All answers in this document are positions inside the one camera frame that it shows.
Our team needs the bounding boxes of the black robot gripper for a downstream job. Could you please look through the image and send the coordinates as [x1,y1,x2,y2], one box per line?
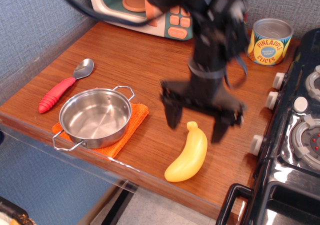
[160,74,246,144]

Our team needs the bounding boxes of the yellow toy banana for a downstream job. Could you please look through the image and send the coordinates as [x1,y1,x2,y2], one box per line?
[164,121,208,183]

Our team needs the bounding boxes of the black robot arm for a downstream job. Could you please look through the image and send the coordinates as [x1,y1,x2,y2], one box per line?
[147,0,249,143]

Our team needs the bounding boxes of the orange knitted cloth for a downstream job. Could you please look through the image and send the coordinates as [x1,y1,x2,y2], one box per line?
[51,103,149,159]

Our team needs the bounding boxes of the stainless steel pot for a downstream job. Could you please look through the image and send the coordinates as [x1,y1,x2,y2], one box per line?
[52,85,135,152]

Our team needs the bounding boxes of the pineapple slices can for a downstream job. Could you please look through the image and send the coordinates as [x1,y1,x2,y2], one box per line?
[247,18,294,66]

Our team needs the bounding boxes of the black toy stove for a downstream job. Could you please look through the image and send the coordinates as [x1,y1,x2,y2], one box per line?
[216,28,320,225]

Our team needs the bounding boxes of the orange microwave turntable plate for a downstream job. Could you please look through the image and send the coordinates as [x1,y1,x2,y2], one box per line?
[122,0,146,13]

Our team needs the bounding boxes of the teal toy microwave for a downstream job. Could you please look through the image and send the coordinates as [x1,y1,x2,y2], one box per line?
[91,0,193,41]

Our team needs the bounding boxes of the red-handled metal spoon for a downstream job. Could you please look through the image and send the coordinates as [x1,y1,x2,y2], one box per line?
[38,58,95,114]

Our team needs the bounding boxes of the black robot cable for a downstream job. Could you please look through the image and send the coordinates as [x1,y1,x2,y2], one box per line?
[54,0,249,90]

